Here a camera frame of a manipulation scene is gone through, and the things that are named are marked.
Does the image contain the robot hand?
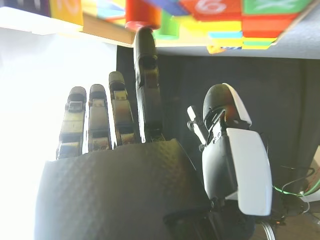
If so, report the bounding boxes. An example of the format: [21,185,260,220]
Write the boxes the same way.
[34,27,273,240]

